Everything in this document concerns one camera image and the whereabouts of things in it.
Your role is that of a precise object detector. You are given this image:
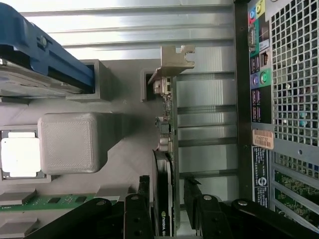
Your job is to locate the green RAM stick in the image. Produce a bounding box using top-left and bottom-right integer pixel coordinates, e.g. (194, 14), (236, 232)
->
(0, 195), (121, 213)

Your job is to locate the green motherboard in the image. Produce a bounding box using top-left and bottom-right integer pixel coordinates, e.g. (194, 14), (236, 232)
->
(274, 170), (319, 225)

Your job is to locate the grey printed parts rack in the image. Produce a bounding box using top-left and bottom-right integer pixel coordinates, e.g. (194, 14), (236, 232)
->
(0, 59), (175, 239)

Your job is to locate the silver CPU chip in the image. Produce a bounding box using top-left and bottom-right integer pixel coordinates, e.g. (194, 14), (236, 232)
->
(0, 130), (42, 179)

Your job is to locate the black open PC case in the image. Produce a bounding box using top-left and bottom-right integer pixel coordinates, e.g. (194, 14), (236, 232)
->
(233, 0), (319, 239)

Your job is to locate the hard disk in blue caddy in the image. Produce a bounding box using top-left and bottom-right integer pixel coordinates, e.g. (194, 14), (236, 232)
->
(0, 0), (98, 97)

